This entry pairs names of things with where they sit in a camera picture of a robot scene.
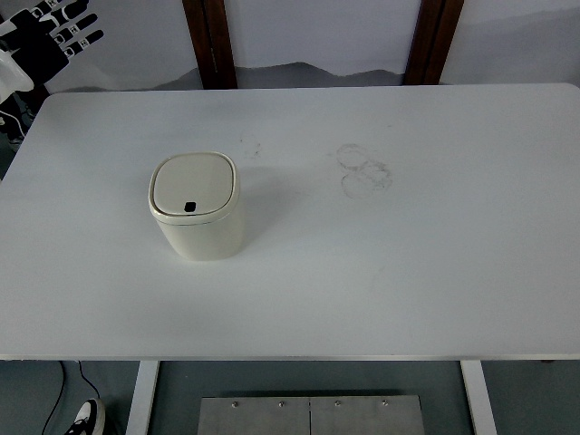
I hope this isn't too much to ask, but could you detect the person's foot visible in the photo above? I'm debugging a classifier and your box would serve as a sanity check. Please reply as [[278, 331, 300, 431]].
[[63, 397, 108, 435]]

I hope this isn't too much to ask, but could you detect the grey metal plate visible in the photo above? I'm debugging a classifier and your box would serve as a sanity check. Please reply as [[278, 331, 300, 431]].
[[197, 394, 426, 435]]

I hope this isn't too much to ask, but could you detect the white table leg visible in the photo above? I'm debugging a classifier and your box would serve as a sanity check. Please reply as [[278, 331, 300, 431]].
[[460, 361, 498, 435], [124, 361, 160, 435]]

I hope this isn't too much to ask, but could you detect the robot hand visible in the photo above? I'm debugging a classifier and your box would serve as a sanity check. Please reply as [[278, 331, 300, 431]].
[[0, 0, 104, 97]]

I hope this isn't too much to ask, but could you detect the cream lidded trash bin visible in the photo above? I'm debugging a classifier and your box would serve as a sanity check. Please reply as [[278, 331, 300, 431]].
[[148, 151, 248, 263]]

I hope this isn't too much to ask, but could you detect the black floor cable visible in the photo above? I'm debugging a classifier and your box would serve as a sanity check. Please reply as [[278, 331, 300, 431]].
[[43, 361, 68, 435], [74, 361, 102, 402]]

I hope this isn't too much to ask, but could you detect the dark wooden screen post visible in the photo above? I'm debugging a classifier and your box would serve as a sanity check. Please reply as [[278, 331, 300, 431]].
[[26, 81, 50, 108], [404, 0, 467, 86], [182, 0, 239, 91]]

